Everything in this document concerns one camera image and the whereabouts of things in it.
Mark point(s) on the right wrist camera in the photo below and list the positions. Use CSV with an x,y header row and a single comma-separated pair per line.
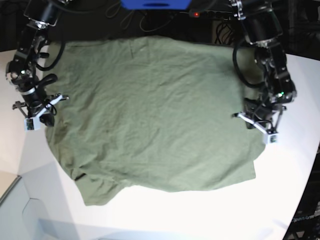
x,y
32,124

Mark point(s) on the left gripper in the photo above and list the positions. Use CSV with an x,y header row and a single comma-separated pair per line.
x,y
261,115

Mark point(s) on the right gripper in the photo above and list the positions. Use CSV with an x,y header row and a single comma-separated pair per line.
x,y
38,104

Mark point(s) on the black power strip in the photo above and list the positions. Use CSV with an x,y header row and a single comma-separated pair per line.
x,y
211,15

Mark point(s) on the blue box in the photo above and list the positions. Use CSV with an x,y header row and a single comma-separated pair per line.
x,y
155,4

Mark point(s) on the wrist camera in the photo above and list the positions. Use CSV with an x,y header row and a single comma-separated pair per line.
x,y
270,138
32,124

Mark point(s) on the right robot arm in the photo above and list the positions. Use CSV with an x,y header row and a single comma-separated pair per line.
x,y
21,71

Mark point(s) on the olive green t-shirt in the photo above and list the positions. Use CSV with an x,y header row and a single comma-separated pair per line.
x,y
152,112

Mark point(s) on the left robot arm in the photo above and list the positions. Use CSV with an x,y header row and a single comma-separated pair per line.
x,y
262,30

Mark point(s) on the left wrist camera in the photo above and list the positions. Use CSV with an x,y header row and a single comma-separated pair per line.
x,y
270,138

